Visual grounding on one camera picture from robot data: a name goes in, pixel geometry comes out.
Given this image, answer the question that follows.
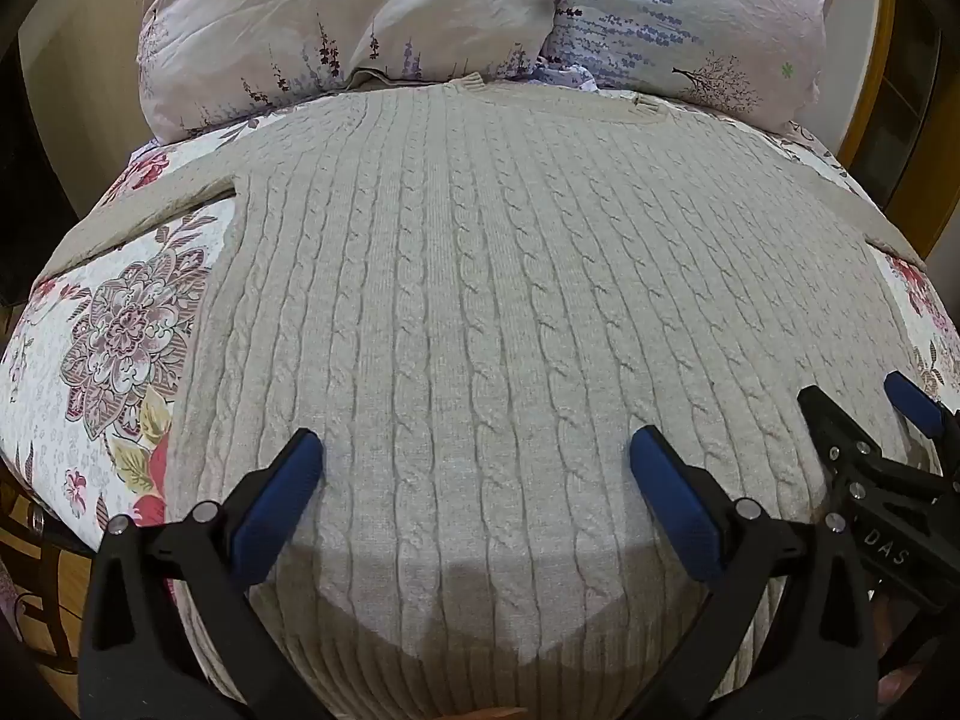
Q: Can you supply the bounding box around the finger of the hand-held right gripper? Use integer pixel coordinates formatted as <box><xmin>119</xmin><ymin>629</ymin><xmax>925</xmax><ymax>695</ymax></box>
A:
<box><xmin>883</xmin><ymin>371</ymin><xmax>960</xmax><ymax>475</ymax></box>
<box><xmin>797</xmin><ymin>385</ymin><xmax>872</xmax><ymax>482</ymax></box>

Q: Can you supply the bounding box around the beige cable knit sweater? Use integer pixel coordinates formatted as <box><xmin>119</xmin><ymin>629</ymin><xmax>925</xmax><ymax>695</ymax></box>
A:
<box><xmin>34</xmin><ymin>77</ymin><xmax>931</xmax><ymax>720</ymax></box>

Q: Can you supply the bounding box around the blue floral pillow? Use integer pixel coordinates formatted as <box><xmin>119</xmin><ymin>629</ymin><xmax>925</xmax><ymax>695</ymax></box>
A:
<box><xmin>538</xmin><ymin>0</ymin><xmax>852</xmax><ymax>134</ymax></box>

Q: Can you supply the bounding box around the pink floral pillow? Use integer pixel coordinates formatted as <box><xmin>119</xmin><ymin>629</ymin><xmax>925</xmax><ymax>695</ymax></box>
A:
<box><xmin>131</xmin><ymin>0</ymin><xmax>562</xmax><ymax>143</ymax></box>

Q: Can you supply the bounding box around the floral quilted bedspread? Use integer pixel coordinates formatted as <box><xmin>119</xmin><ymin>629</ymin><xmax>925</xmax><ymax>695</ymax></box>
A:
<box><xmin>0</xmin><ymin>111</ymin><xmax>960</xmax><ymax>605</ymax></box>

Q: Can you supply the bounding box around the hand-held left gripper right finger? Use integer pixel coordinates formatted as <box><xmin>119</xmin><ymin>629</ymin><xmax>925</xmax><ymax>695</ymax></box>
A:
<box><xmin>628</xmin><ymin>424</ymin><xmax>880</xmax><ymax>720</ymax></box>

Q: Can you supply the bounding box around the wooden bed frame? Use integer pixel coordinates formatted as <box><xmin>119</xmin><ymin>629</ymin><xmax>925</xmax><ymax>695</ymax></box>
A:
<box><xmin>0</xmin><ymin>457</ymin><xmax>100</xmax><ymax>715</ymax></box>

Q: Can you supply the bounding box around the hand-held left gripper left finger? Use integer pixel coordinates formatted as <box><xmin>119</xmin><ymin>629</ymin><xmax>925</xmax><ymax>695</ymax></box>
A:
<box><xmin>79</xmin><ymin>427</ymin><xmax>332</xmax><ymax>720</ymax></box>

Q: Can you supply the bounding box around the wooden cabinet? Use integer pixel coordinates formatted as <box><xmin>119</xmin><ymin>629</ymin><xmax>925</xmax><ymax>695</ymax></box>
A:
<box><xmin>835</xmin><ymin>0</ymin><xmax>947</xmax><ymax>256</ymax></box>

